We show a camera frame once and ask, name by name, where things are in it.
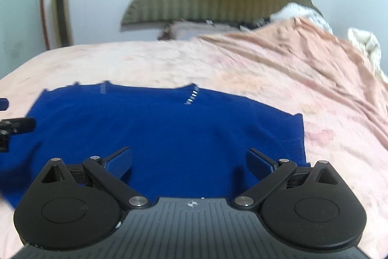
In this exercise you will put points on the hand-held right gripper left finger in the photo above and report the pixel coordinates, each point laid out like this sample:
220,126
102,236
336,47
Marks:
118,162

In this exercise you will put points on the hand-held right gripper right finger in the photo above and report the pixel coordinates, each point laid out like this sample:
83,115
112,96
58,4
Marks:
259,161

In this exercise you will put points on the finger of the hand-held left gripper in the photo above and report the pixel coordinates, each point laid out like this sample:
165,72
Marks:
3,104
21,124

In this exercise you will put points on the blue beaded sweater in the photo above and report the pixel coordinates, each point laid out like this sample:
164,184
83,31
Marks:
169,131

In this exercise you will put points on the dark clothes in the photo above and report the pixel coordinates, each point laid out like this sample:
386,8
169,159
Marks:
253,24

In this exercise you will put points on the glass door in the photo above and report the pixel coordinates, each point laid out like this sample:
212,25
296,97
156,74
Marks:
18,13

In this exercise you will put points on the pink bedspread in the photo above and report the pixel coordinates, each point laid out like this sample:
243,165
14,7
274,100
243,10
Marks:
136,64

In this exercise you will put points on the peach blanket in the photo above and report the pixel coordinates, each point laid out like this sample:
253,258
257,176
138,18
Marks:
303,64

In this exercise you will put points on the gold tower air conditioner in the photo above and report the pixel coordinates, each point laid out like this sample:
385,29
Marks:
62,10

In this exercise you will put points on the brown patterned pillow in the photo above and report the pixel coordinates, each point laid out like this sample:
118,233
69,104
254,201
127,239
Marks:
197,30

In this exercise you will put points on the white pillow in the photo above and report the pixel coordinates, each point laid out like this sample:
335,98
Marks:
303,14

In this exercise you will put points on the cream crumpled blanket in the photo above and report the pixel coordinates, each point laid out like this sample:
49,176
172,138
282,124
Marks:
366,46

